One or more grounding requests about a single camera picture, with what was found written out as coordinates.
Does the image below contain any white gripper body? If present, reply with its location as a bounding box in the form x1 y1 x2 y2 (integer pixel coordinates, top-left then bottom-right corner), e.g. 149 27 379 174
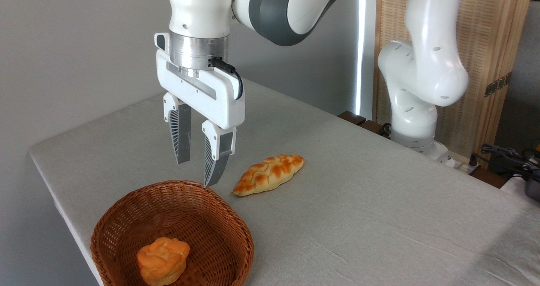
154 33 246 130

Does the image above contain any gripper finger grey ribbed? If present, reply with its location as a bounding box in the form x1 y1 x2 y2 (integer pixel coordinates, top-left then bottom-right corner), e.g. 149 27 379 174
163 92 192 165
202 120 237 188

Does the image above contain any round orange bread roll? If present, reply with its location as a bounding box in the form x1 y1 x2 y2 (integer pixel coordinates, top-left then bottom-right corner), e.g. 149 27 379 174
136 237 191 286

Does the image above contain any long braided bread loaf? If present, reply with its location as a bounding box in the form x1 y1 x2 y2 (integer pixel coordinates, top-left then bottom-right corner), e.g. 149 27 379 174
232 154 305 197

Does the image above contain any brown wicker basket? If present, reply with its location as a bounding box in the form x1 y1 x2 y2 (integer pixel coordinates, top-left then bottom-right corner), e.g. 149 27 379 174
90 180 255 286

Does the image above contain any dark brown wooden block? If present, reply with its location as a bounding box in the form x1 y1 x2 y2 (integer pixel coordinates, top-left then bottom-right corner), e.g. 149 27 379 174
337 111 367 126
359 119 391 137

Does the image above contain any white power strip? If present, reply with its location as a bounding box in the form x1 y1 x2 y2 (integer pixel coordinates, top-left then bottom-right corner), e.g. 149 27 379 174
447 155 481 175

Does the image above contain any metal screen hinge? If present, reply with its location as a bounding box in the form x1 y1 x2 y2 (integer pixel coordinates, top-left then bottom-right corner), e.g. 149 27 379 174
484 72 512 97

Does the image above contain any wooden bamboo folding screen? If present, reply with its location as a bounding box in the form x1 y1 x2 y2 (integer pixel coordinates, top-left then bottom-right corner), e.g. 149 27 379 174
373 0 534 168

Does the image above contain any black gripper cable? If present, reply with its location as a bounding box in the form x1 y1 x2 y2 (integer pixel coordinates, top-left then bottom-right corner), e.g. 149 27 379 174
209 57 244 101

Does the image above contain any black cable bundle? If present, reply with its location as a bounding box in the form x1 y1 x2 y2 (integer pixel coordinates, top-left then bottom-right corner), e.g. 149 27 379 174
470 144 540 181

